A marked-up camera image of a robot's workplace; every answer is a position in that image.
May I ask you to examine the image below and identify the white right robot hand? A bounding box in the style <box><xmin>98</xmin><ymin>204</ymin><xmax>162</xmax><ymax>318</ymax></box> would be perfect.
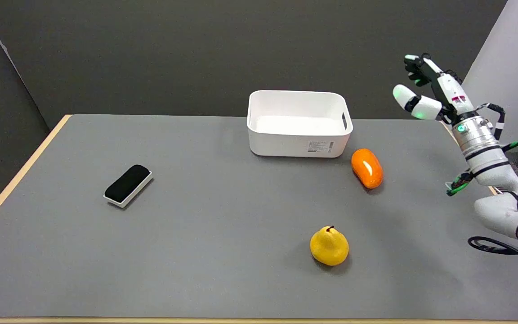
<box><xmin>393</xmin><ymin>53</ymin><xmax>476</xmax><ymax>124</ymax></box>

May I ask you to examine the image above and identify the orange mango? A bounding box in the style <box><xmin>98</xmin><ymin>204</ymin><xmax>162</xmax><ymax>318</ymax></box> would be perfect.
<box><xmin>351</xmin><ymin>148</ymin><xmax>384</xmax><ymax>189</ymax></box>

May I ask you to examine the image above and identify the white plastic bin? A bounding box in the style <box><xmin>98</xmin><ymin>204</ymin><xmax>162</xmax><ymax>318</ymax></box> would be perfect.
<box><xmin>246</xmin><ymin>90</ymin><xmax>354</xmax><ymax>158</ymax></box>

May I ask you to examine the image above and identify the yellow pear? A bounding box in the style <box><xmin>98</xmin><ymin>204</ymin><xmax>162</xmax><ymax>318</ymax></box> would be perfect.
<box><xmin>310</xmin><ymin>225</ymin><xmax>350</xmax><ymax>266</ymax></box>

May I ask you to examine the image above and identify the black whiteboard eraser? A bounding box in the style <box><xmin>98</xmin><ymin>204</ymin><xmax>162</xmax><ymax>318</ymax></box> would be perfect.
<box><xmin>103</xmin><ymin>164</ymin><xmax>154</xmax><ymax>208</ymax></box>

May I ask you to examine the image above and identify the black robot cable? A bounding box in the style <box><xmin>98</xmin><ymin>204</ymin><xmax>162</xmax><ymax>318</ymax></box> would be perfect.
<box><xmin>468</xmin><ymin>139</ymin><xmax>518</xmax><ymax>264</ymax></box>

